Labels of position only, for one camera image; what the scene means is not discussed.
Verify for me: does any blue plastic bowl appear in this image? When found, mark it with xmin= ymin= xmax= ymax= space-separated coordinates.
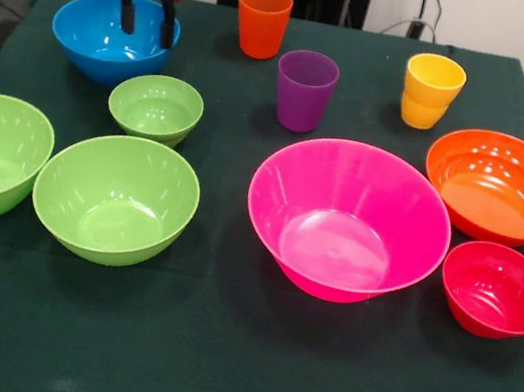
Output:
xmin=41 ymin=0 xmax=187 ymax=99

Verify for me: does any pink plastic bowl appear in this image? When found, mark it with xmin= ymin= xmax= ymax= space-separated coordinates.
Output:
xmin=231 ymin=124 xmax=466 ymax=321

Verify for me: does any small green plastic bowl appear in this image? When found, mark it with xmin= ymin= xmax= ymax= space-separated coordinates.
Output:
xmin=101 ymin=65 xmax=210 ymax=154

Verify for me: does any orange plastic cup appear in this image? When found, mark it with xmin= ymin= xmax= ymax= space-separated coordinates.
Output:
xmin=227 ymin=0 xmax=295 ymax=65

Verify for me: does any purple plastic cup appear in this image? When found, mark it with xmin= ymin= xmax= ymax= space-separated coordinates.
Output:
xmin=266 ymin=45 xmax=344 ymax=139

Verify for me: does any black power plug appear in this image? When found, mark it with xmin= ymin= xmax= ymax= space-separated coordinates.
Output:
xmin=406 ymin=18 xmax=427 ymax=42

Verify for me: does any yellow plastic cup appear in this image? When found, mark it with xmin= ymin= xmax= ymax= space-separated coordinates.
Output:
xmin=399 ymin=48 xmax=471 ymax=113
xmin=396 ymin=91 xmax=450 ymax=135

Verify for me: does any dark green tablecloth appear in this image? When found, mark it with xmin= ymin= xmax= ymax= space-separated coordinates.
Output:
xmin=0 ymin=0 xmax=524 ymax=392

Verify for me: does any orange plastic bowl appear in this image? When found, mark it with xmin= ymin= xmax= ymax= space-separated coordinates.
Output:
xmin=413 ymin=120 xmax=524 ymax=249

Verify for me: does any small red plastic bowl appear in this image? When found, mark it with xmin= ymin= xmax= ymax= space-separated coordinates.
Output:
xmin=431 ymin=233 xmax=524 ymax=346

